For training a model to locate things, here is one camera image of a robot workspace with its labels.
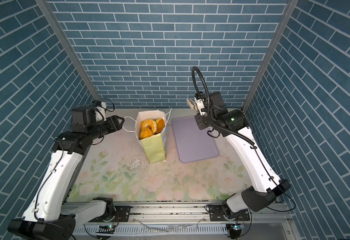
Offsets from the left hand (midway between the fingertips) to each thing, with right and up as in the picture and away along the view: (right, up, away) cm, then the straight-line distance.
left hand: (121, 120), depth 70 cm
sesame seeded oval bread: (+9, -7, +9) cm, 14 cm away
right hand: (+37, +3, -1) cm, 37 cm away
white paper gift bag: (+14, -14, +8) cm, 21 cm away
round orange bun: (+16, -2, +17) cm, 23 cm away
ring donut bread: (+11, -1, +14) cm, 18 cm away
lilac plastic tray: (+36, -16, +33) cm, 51 cm away
